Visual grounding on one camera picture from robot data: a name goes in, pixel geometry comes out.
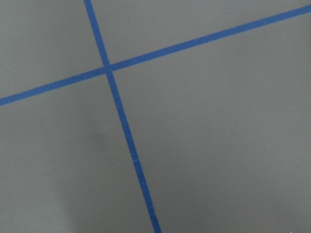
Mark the brown paper table cover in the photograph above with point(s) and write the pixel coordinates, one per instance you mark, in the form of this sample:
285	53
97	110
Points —
118	113

